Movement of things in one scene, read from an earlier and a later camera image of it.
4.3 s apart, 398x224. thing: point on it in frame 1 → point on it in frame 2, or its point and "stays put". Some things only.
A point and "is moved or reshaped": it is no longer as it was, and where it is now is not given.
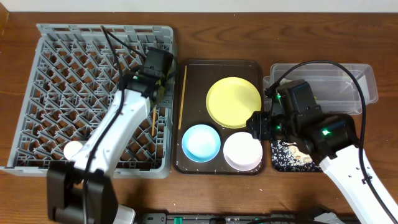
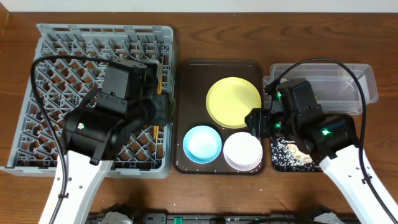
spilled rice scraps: [288, 158] stays put
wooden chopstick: [181, 103] is moved or reshaped
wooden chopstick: [154, 112] is moved or reshaped
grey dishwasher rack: [74, 78] stays put
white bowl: [242, 152] stays put
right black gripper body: [268, 128] stays put
